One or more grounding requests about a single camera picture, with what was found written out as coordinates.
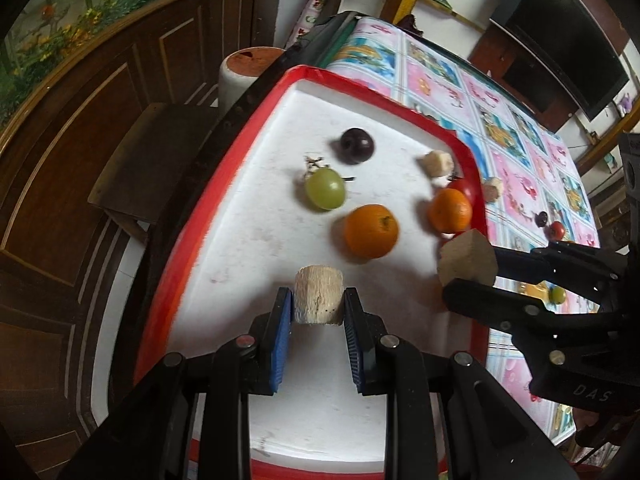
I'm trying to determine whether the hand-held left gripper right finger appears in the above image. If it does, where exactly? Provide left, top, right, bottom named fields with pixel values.
left=342, top=287, right=581, bottom=480

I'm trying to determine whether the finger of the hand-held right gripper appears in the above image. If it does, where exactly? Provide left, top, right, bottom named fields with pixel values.
left=492, top=241, right=627, bottom=307
left=442, top=279, right=621, bottom=361

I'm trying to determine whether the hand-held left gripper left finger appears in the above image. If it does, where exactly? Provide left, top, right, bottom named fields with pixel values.
left=60, top=287, right=294, bottom=480

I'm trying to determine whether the large peeled sugarcane piece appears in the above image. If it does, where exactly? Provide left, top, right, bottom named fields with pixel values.
left=437, top=228, right=498, bottom=288

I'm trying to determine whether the orange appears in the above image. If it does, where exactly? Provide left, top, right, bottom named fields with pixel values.
left=344, top=203, right=400, bottom=260
left=427, top=187, right=473, bottom=234

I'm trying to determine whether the white tray with red rim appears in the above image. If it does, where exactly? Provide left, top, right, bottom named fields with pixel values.
left=134, top=64, right=490, bottom=480

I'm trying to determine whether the green grape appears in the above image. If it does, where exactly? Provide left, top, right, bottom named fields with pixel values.
left=304, top=157, right=347, bottom=211

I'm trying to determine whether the printed plastic tablecloth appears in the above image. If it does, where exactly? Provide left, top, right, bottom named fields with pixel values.
left=320, top=17, right=601, bottom=446

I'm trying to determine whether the dark wooden television cabinet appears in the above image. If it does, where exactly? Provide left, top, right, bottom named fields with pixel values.
left=470, top=25, right=581, bottom=133

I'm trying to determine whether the dark wooden stool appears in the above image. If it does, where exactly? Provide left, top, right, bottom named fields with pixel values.
left=89, top=102, right=221, bottom=226

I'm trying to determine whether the black television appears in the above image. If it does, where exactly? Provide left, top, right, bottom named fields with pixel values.
left=490, top=0, right=630, bottom=121

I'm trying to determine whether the dark brown bag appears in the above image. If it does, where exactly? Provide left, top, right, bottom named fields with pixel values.
left=397, top=12, right=426, bottom=36

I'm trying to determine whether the dark wooden panel cabinet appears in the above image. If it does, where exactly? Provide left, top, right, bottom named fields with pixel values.
left=0, top=0, right=287, bottom=461

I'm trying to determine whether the white round stool red top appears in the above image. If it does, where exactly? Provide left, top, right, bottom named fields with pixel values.
left=219, top=47, right=287, bottom=111

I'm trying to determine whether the flower wall picture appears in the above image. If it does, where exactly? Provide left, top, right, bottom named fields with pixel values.
left=0, top=0, right=202, bottom=126

